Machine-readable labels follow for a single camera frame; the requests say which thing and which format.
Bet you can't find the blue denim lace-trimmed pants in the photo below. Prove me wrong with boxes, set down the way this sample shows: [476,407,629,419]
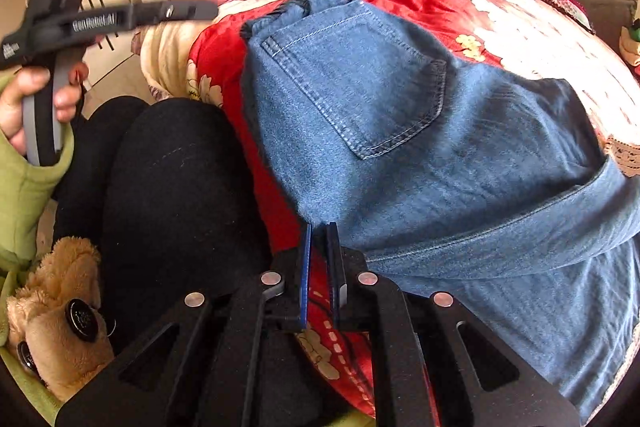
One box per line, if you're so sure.
[240,0,640,425]

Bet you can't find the green sleeve left forearm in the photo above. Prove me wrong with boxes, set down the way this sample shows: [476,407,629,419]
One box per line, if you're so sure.
[0,74,76,273]

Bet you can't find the person's left hand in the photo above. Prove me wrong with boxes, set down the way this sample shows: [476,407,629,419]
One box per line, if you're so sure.
[0,62,89,155]

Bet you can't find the person's black trouser legs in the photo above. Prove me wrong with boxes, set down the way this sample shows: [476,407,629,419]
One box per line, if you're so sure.
[53,97,272,381]

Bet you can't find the brown teddy bear slipper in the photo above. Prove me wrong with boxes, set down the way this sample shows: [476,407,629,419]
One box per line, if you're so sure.
[6,237,114,402]

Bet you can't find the red floral bedspread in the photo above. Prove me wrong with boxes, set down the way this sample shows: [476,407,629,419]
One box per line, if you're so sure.
[139,0,640,421]

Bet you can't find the stack of folded clothes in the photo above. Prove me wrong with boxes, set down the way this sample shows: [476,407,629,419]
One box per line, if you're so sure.
[618,19,640,76]

